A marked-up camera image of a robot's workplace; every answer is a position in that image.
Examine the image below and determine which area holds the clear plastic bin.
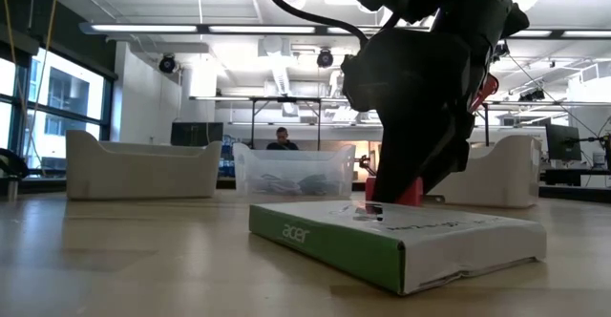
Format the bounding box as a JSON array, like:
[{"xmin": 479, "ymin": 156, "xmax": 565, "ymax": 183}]
[{"xmin": 232, "ymin": 142, "xmax": 357, "ymax": 200}]

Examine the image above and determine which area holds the black computer monitor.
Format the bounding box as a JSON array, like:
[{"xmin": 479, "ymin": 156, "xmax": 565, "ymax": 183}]
[
  {"xmin": 170, "ymin": 121, "xmax": 224, "ymax": 148},
  {"xmin": 545, "ymin": 123, "xmax": 583, "ymax": 163}
]

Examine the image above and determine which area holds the person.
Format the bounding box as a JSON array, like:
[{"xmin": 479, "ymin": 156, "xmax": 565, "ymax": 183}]
[{"xmin": 265, "ymin": 126, "xmax": 301, "ymax": 152}]

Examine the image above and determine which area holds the white plastic bin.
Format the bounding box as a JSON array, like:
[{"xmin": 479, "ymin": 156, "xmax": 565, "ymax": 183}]
[{"xmin": 427, "ymin": 134, "xmax": 543, "ymax": 209}]

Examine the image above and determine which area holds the yellow cable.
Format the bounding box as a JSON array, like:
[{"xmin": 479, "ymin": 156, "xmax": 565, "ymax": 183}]
[{"xmin": 23, "ymin": 0, "xmax": 61, "ymax": 165}]

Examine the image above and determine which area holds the grey plastic bin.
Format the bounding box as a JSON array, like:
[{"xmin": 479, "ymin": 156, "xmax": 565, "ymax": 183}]
[{"xmin": 65, "ymin": 129, "xmax": 223, "ymax": 201}]

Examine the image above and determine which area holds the black metal frame stand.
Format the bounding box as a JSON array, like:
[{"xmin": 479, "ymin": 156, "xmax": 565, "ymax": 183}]
[{"xmin": 249, "ymin": 95, "xmax": 323, "ymax": 152}]

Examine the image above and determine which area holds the white cable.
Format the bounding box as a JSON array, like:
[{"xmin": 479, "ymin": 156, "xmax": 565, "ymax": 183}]
[{"xmin": 257, "ymin": 173, "xmax": 300, "ymax": 196}]

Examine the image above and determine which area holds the black metal table frame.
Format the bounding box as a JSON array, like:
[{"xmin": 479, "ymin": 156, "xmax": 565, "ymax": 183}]
[{"xmin": 0, "ymin": 176, "xmax": 611, "ymax": 204}]

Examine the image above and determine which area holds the long ceiling light bar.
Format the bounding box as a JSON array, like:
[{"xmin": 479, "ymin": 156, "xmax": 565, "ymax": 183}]
[{"xmin": 78, "ymin": 20, "xmax": 611, "ymax": 40}]

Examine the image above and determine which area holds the red desk lamp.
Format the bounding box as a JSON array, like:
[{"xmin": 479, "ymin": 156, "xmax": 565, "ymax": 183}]
[{"xmin": 365, "ymin": 73, "xmax": 500, "ymax": 207}]

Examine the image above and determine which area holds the green cable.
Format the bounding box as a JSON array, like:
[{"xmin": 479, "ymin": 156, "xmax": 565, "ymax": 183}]
[{"xmin": 298, "ymin": 173, "xmax": 343, "ymax": 197}]

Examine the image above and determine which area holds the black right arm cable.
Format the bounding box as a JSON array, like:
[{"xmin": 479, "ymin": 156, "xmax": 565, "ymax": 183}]
[{"xmin": 260, "ymin": 0, "xmax": 371, "ymax": 49}]

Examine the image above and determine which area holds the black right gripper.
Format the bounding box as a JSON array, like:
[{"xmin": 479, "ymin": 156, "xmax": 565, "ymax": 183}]
[{"xmin": 341, "ymin": 28, "xmax": 486, "ymax": 203}]

